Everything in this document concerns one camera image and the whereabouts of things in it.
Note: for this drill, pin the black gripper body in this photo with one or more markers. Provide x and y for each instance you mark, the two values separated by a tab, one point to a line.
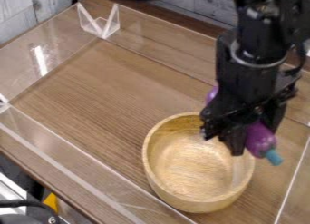
247	87

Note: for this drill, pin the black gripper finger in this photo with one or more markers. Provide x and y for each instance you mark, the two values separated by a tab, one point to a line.
232	137
272	115

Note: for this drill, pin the purple toy eggplant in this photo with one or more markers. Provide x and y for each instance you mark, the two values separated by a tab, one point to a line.
260	143

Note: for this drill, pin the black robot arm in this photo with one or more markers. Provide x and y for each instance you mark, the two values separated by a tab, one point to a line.
272	26

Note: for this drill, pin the brown wooden bowl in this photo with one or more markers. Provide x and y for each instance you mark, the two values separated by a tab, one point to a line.
192	173

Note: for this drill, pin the yellow black device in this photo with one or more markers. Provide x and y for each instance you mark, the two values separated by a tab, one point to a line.
42	213

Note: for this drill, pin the clear acrylic corner bracket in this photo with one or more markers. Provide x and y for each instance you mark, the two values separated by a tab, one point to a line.
101	27

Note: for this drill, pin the clear acrylic barrier wall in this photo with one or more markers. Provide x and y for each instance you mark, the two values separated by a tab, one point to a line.
84	182

